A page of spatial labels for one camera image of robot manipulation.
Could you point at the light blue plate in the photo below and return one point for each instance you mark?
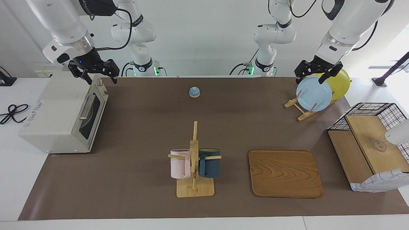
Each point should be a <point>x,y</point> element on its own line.
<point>314,95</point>

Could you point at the brown table mat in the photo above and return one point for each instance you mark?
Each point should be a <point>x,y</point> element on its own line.
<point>143,198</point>

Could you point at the black stand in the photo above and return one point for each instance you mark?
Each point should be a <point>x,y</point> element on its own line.
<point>391,70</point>

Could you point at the brown wooden tray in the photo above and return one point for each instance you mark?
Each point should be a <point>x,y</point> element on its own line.
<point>284,174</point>

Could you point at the wooden mug tree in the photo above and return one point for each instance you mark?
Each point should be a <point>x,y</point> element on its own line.
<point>194,188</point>

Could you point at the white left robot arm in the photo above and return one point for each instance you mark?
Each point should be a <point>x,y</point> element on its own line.
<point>348,28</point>

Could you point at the pink mug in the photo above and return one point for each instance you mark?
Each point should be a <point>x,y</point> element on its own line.
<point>179,166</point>

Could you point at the wooden plate rack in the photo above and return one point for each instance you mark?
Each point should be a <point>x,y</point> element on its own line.
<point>303,115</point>

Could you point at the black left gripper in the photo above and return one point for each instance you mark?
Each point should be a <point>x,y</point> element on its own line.
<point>319,66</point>

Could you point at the small clear glass bowl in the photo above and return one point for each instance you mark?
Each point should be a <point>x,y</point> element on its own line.
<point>379,145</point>

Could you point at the yellow plate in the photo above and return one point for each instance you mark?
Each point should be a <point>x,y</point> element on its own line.
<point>340,86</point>

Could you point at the dark teal mug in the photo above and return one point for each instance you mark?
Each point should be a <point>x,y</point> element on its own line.
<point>211,166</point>

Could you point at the white toaster oven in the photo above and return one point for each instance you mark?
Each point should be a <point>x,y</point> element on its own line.
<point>54,108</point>

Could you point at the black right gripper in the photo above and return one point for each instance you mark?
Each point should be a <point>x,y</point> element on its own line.
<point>91,62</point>

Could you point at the small blue bell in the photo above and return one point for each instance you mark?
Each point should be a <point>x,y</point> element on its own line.
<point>194,92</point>

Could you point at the white rounded casing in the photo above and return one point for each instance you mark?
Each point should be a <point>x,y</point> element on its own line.
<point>399,134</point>

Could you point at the white socket box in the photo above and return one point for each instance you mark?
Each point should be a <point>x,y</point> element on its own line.
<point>48,68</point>

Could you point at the black desk mount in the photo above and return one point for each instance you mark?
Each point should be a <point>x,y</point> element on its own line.
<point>6,81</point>

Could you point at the white checked cloth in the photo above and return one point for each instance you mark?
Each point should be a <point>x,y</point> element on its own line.
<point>377,183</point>

